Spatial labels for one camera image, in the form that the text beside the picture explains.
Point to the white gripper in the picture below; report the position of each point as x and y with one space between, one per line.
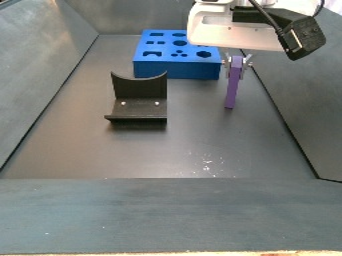
211 28

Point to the purple double-square block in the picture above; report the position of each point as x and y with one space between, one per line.
232 82

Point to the blue foam shape board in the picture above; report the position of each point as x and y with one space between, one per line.
164 52

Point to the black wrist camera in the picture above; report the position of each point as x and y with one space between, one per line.
298 31

